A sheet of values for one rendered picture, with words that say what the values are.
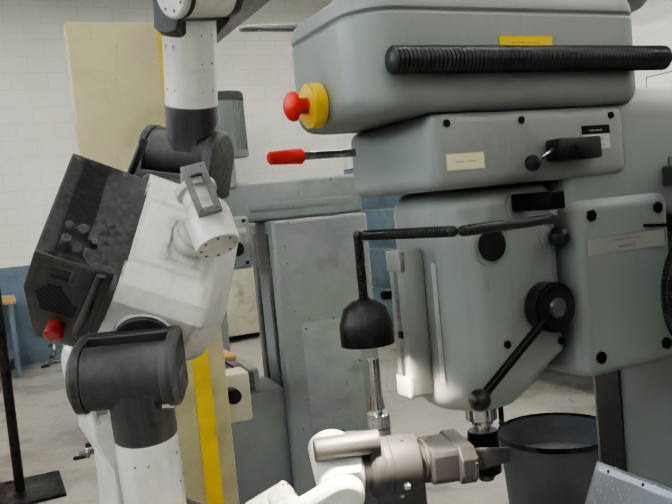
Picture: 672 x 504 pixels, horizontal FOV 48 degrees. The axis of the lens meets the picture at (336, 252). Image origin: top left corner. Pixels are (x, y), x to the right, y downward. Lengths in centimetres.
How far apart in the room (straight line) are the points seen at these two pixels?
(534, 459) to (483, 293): 208
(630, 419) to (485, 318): 52
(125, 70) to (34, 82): 739
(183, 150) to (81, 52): 145
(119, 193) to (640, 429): 99
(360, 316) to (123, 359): 33
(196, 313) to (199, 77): 40
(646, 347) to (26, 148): 921
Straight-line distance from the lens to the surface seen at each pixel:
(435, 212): 106
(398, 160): 106
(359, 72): 97
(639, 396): 149
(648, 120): 125
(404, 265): 108
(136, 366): 109
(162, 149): 136
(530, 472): 314
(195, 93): 132
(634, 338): 121
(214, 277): 120
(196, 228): 112
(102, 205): 122
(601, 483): 159
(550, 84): 110
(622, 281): 119
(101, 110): 273
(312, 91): 103
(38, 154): 1002
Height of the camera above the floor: 163
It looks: 4 degrees down
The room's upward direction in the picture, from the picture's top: 5 degrees counter-clockwise
